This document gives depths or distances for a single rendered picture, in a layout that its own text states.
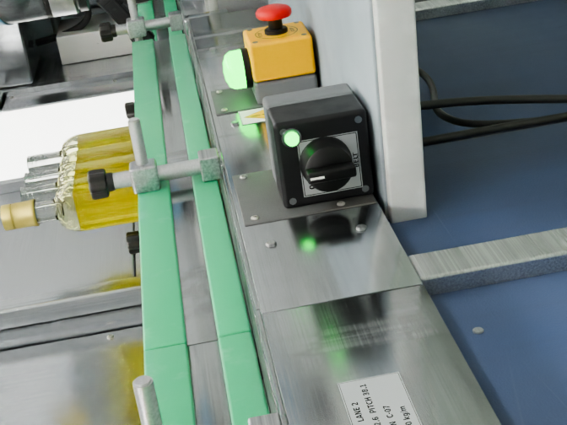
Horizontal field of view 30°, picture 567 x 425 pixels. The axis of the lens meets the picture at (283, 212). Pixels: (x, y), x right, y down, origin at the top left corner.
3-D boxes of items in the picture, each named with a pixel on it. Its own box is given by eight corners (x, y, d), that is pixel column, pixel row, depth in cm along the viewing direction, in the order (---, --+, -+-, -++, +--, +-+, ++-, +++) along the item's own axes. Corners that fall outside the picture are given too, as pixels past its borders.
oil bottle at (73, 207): (218, 191, 144) (61, 219, 142) (211, 153, 141) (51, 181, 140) (221, 208, 139) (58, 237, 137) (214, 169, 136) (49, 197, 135)
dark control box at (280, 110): (360, 161, 99) (272, 176, 99) (352, 80, 96) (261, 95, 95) (380, 195, 92) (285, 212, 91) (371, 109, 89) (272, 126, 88)
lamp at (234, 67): (250, 80, 122) (224, 84, 122) (245, 43, 120) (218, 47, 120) (255, 92, 118) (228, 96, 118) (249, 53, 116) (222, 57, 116)
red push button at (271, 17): (256, 34, 120) (252, 4, 118) (291, 28, 120) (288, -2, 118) (261, 43, 116) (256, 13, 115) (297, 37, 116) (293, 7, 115)
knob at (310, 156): (353, 180, 91) (361, 196, 88) (302, 190, 91) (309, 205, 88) (348, 131, 89) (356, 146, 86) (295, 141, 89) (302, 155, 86)
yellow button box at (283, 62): (312, 77, 124) (251, 87, 124) (305, 14, 121) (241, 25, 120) (323, 94, 118) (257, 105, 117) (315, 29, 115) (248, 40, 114)
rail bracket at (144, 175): (224, 167, 107) (92, 190, 106) (212, 99, 104) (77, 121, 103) (227, 182, 104) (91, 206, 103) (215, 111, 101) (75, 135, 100)
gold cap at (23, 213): (37, 202, 140) (4, 208, 140) (32, 196, 137) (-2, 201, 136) (41, 228, 139) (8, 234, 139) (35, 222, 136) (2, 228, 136)
